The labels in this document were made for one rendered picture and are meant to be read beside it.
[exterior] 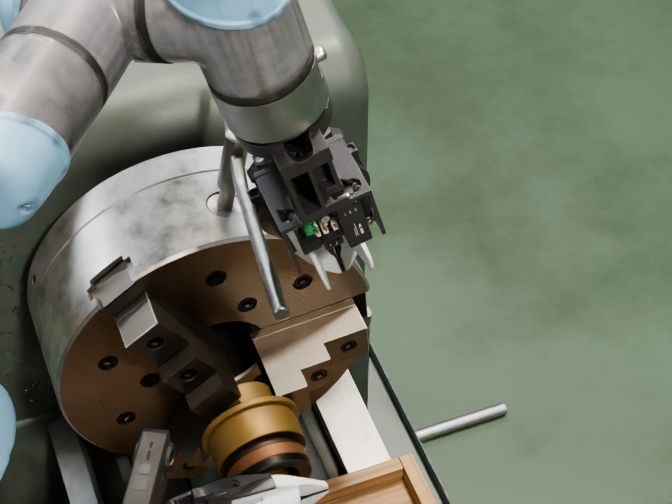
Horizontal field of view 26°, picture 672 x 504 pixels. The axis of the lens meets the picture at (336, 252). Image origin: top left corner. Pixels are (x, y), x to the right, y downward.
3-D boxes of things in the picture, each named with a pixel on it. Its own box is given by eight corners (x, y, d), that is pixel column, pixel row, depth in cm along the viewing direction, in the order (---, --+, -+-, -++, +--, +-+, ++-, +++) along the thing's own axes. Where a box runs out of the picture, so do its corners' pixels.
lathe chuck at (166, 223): (30, 416, 149) (39, 192, 128) (314, 364, 161) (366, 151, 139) (50, 486, 144) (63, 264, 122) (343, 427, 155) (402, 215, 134)
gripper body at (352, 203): (297, 281, 106) (251, 179, 97) (259, 201, 111) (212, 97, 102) (392, 237, 106) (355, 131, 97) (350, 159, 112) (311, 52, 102)
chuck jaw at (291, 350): (238, 305, 139) (353, 266, 141) (244, 337, 143) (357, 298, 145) (276, 393, 132) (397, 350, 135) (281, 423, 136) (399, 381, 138)
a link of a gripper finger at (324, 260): (328, 327, 114) (298, 260, 107) (302, 274, 118) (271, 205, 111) (364, 311, 114) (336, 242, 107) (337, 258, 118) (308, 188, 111)
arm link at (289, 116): (192, 53, 99) (301, 3, 99) (212, 98, 102) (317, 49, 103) (226, 124, 94) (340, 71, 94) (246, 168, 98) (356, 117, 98)
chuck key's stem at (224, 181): (207, 218, 133) (224, 124, 125) (231, 219, 134) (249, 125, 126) (210, 236, 132) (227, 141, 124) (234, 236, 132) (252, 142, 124)
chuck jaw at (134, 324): (171, 335, 139) (89, 288, 130) (210, 305, 138) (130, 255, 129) (205, 425, 132) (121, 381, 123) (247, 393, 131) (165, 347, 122)
